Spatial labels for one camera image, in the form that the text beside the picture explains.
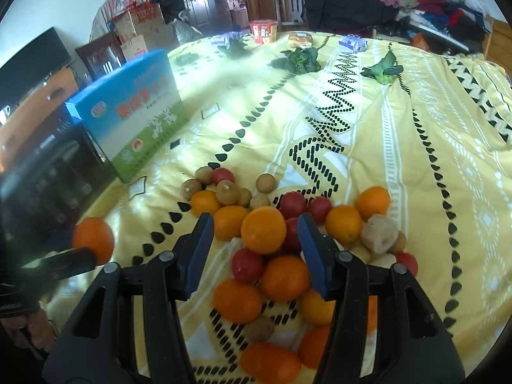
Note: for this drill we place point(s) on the pile of oranges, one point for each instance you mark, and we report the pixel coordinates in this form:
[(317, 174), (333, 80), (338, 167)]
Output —
[(263, 230)]

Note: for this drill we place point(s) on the pile of mixed fruit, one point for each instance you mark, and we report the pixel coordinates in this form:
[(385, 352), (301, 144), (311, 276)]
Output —
[(227, 192)]

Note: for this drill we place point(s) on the person's left hand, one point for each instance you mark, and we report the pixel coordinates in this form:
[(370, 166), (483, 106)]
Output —
[(32, 332)]

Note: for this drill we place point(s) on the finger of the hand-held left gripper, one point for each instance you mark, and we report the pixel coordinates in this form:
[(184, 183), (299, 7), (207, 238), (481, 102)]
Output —
[(60, 266)]

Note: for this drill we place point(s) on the dark wooden chair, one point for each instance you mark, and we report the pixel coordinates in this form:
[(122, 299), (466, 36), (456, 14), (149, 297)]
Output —
[(100, 56)]

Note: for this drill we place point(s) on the black television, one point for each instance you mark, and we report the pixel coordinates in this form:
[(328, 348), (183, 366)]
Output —
[(32, 60)]

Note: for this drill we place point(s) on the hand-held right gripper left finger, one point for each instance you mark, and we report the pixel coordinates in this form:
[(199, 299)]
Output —
[(198, 256)]

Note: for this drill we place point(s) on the patterned woven bag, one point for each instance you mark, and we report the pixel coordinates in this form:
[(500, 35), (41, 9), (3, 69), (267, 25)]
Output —
[(184, 28)]

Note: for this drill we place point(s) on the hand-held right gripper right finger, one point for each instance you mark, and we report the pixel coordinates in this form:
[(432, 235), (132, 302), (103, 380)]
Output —
[(316, 256)]

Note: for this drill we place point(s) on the wooden headboard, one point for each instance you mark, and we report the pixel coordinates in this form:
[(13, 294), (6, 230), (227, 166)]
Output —
[(496, 40)]

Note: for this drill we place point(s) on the red instant noodle cup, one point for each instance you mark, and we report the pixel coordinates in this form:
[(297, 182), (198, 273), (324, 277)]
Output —
[(264, 30)]

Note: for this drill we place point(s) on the blue green printed carton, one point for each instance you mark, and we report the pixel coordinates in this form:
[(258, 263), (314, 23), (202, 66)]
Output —
[(132, 112)]

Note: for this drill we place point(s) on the brown cardboard box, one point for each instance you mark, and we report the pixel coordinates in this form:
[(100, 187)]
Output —
[(132, 24)]

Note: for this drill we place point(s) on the wooden chair with white sticker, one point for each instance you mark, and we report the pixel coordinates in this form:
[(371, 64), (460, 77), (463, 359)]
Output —
[(290, 4)]

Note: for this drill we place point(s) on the black windowed gift box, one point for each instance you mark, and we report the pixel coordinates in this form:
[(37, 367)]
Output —
[(48, 176)]

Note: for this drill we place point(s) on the round mandarin orange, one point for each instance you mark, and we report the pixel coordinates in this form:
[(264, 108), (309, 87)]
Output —
[(94, 240)]

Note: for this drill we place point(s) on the wooden dresser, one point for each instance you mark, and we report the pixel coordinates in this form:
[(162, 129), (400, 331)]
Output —
[(36, 100)]

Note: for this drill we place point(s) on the large round patterned panel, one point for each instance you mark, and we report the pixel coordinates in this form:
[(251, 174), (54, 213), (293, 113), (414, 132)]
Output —
[(104, 12)]

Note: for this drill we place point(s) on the pile of clothes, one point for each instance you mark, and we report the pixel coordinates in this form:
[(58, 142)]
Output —
[(380, 0)]

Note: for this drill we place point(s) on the yellow patterned bed sheet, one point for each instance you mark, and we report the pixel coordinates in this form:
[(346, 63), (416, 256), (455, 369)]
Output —
[(400, 148)]

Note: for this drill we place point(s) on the packaged bread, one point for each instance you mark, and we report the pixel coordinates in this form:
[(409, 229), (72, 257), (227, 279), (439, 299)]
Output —
[(300, 39)]

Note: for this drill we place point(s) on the green leafy vegetable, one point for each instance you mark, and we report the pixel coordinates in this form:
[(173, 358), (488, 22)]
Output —
[(298, 60), (382, 70), (234, 49)]

